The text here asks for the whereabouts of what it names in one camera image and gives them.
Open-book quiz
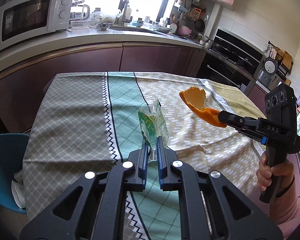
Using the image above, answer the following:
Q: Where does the orange peel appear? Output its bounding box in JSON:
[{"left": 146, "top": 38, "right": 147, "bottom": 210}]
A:
[{"left": 179, "top": 87, "right": 227, "bottom": 128}]

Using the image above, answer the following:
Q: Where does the green clear plastic wrapper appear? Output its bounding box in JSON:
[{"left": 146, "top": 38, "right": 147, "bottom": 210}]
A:
[{"left": 138, "top": 99, "right": 169, "bottom": 161}]

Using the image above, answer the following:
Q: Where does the pink forearm sleeve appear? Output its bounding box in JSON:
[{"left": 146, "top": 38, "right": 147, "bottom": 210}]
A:
[{"left": 269, "top": 179, "right": 300, "bottom": 225}]

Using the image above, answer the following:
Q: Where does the teal trash bin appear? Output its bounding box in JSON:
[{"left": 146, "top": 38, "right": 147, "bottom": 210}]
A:
[{"left": 0, "top": 133, "right": 29, "bottom": 214}]

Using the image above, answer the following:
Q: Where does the kitchen counter with cabinets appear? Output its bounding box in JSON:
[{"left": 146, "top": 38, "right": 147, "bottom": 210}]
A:
[{"left": 0, "top": 27, "right": 206, "bottom": 133}]

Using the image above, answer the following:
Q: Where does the kitchen faucet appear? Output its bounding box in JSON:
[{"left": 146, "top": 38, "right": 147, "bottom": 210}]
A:
[{"left": 119, "top": 0, "right": 130, "bottom": 26}]

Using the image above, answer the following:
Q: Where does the person's right hand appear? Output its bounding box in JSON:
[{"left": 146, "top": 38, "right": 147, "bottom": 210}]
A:
[{"left": 256, "top": 152, "right": 294, "bottom": 193}]

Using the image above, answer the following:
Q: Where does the yellow towel cloth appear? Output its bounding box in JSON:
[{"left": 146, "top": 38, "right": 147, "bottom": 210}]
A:
[{"left": 209, "top": 80, "right": 265, "bottom": 119}]

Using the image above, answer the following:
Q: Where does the white rice cooker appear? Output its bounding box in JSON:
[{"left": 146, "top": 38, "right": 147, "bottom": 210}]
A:
[{"left": 257, "top": 57, "right": 282, "bottom": 90}]

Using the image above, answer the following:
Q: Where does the black built-in oven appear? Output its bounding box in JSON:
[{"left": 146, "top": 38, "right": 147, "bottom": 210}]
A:
[{"left": 196, "top": 28, "right": 264, "bottom": 95}]

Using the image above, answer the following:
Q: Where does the patterned tablecloth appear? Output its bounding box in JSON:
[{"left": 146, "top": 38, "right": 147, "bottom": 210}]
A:
[{"left": 20, "top": 72, "right": 261, "bottom": 239}]

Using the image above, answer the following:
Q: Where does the black frying pan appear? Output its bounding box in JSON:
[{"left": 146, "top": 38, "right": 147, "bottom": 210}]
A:
[{"left": 195, "top": 18, "right": 205, "bottom": 33}]

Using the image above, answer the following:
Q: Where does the pink basin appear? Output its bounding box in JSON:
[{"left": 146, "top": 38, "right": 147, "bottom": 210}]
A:
[{"left": 177, "top": 26, "right": 192, "bottom": 36}]

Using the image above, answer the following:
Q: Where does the small patterned bowl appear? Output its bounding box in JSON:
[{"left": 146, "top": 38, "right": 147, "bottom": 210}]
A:
[{"left": 96, "top": 23, "right": 112, "bottom": 30}]

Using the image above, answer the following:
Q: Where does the glass electric kettle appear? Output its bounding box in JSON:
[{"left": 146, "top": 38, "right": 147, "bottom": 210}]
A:
[{"left": 69, "top": 0, "right": 90, "bottom": 24}]

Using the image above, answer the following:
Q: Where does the white microwave oven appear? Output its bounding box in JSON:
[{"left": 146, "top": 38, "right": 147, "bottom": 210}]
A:
[{"left": 0, "top": 0, "right": 72, "bottom": 51}]

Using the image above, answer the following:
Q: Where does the window frame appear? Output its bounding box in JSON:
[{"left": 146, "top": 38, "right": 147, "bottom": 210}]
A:
[{"left": 65, "top": 0, "right": 183, "bottom": 26}]

